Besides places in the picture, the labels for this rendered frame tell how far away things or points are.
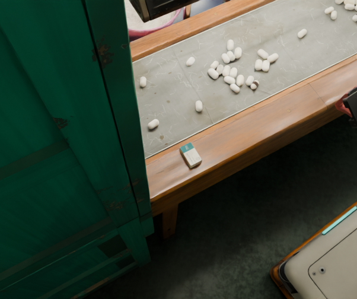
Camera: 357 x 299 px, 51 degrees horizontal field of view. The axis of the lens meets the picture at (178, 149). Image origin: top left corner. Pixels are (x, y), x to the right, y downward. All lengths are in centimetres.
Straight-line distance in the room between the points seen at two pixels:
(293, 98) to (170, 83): 36
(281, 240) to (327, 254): 31
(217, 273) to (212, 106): 85
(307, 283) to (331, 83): 72
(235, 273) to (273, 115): 84
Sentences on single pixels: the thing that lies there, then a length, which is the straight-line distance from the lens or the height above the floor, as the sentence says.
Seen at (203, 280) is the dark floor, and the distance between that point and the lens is 171.
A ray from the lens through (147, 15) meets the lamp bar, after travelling 86.
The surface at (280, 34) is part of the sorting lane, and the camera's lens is 131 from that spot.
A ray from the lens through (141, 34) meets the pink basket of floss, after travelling 125.
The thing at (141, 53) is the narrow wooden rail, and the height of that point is 76.
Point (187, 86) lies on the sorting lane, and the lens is 114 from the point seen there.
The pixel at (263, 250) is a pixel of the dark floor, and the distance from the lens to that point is 177.
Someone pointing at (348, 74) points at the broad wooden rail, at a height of 76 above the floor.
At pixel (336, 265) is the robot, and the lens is 155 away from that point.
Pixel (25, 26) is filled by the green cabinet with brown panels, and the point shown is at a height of 149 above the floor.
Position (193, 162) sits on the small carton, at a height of 79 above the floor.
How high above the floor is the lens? 169
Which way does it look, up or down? 67 degrees down
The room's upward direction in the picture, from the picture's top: 5 degrees clockwise
